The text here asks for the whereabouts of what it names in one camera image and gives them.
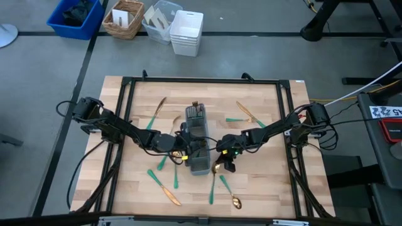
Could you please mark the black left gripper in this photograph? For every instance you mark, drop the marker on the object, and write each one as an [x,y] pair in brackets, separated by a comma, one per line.
[187,139]

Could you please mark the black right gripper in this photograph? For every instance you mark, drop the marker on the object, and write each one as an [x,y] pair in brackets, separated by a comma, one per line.
[229,144]

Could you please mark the grey plastic cutlery basket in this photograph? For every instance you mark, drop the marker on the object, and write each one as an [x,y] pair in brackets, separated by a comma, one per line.
[201,168]

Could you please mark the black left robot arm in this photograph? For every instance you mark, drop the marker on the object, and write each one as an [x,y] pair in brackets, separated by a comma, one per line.
[125,130]

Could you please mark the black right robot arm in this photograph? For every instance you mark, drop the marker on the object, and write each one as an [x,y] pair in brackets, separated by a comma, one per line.
[276,128]

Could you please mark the black clamp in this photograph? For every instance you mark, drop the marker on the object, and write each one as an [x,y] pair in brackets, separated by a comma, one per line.
[248,77]
[144,74]

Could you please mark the white plastic bin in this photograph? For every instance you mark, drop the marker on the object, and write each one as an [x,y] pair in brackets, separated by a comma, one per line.
[185,52]
[186,25]
[185,45]
[185,41]

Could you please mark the white sticker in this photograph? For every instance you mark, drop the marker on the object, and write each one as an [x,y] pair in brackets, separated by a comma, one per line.
[300,81]

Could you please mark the clear plastic bin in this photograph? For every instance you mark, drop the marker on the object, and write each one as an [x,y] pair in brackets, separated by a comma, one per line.
[157,36]

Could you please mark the cardboard sheet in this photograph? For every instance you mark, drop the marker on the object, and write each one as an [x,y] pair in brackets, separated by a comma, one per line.
[149,13]
[160,20]

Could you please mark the wicker basket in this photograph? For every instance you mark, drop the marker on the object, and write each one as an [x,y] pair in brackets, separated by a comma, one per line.
[122,33]

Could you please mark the white card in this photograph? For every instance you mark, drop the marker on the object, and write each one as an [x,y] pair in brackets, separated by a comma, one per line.
[122,17]

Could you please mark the black stand leg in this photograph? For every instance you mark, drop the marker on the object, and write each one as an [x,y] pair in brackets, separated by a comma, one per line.
[314,29]

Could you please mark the white printed label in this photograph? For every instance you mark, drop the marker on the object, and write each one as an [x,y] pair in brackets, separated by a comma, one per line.
[384,112]

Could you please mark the blue plastic bin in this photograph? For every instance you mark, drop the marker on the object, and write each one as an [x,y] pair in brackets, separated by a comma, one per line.
[78,31]

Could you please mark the red black device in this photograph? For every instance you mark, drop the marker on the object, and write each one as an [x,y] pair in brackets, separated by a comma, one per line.
[392,130]

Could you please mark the black rig beam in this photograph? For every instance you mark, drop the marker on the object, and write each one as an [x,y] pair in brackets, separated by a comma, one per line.
[47,219]

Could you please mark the grey round object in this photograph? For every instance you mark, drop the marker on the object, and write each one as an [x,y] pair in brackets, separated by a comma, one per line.
[397,150]

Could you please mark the black cloth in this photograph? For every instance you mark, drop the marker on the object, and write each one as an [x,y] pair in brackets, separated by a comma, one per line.
[77,14]

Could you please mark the grey furniture foot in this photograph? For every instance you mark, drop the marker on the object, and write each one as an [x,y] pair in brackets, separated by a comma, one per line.
[9,139]

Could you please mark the grey round stand base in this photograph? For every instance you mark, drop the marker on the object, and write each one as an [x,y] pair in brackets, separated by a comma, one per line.
[6,34]

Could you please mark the black table frame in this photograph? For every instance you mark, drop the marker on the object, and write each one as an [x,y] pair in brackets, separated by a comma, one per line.
[204,80]

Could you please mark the silver frame bracket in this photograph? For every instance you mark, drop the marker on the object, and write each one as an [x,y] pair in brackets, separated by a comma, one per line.
[288,133]

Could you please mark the black desk frame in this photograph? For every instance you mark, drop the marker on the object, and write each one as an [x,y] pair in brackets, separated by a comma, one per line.
[361,80]

